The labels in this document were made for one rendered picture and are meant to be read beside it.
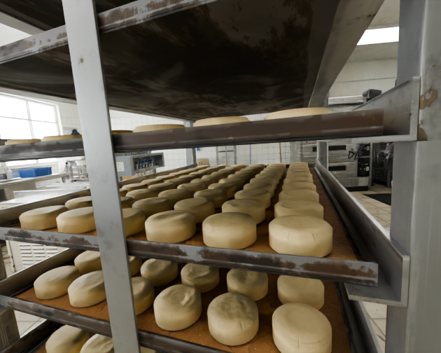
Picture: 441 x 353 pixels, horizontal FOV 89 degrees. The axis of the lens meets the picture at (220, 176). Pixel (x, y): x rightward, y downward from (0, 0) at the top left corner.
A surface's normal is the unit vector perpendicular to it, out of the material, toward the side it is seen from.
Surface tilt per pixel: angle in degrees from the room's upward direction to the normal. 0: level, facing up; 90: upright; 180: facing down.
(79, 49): 90
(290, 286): 0
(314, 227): 0
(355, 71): 90
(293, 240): 90
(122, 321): 90
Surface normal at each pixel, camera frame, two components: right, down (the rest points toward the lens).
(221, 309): -0.07, -0.99
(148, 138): -0.33, 0.15
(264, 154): -0.07, 0.15
